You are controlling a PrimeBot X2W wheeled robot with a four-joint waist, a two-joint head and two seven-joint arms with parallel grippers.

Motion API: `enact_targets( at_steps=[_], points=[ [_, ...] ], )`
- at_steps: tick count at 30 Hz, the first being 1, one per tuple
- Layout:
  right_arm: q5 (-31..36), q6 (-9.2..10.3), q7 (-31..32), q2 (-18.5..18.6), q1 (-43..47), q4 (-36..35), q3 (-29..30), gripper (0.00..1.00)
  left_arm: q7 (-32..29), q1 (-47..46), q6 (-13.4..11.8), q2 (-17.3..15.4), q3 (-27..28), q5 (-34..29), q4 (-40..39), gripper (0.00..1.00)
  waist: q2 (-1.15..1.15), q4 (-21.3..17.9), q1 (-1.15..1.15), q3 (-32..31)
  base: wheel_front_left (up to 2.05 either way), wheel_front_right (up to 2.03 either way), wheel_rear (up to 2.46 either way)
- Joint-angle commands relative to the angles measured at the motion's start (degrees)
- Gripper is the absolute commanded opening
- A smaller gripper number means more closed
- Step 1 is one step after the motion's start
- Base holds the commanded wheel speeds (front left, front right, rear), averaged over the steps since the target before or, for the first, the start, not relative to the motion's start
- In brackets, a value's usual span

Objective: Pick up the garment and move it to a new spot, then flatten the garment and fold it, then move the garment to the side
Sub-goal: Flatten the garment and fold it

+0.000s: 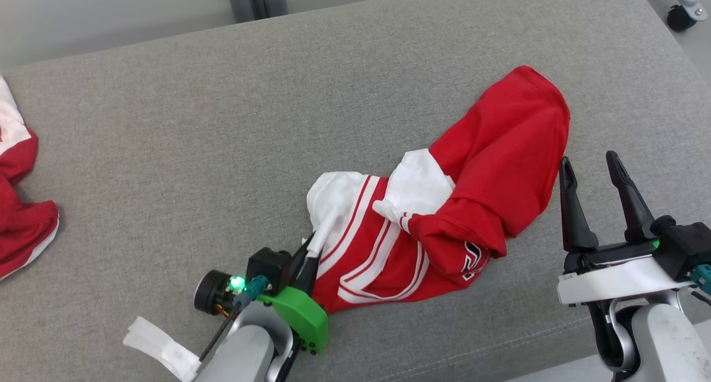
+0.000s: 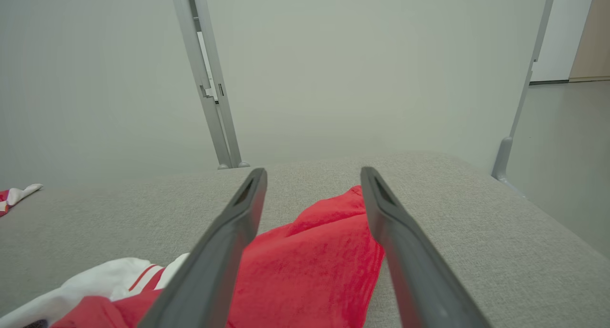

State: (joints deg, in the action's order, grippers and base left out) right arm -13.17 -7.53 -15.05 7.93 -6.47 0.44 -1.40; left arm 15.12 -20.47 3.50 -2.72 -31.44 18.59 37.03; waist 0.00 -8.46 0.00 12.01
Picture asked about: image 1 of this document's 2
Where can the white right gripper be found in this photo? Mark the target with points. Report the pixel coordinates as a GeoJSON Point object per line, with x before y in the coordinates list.
{"type": "Point", "coordinates": [616, 279]}

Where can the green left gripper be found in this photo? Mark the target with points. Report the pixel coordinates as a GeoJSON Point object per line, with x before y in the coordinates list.
{"type": "Point", "coordinates": [305, 318]}

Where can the red T-shirt white sleeves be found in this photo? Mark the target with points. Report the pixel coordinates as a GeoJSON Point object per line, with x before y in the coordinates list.
{"type": "Point", "coordinates": [500, 165]}

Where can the red shorts white stripes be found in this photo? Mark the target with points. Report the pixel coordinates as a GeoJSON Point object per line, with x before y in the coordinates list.
{"type": "Point", "coordinates": [22, 226]}

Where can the white tape strip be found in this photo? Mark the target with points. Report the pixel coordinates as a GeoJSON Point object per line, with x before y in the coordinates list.
{"type": "Point", "coordinates": [161, 346]}

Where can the black caster wheel grey leg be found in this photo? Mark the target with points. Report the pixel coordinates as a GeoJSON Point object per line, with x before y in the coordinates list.
{"type": "Point", "coordinates": [682, 16]}

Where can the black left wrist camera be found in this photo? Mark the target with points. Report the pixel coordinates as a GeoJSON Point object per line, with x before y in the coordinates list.
{"type": "Point", "coordinates": [268, 265]}

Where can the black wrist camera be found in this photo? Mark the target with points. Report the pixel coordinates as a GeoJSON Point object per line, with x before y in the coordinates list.
{"type": "Point", "coordinates": [686, 246]}
{"type": "Point", "coordinates": [268, 265]}

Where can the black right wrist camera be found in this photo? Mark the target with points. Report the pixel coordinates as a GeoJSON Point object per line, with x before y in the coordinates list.
{"type": "Point", "coordinates": [686, 246]}

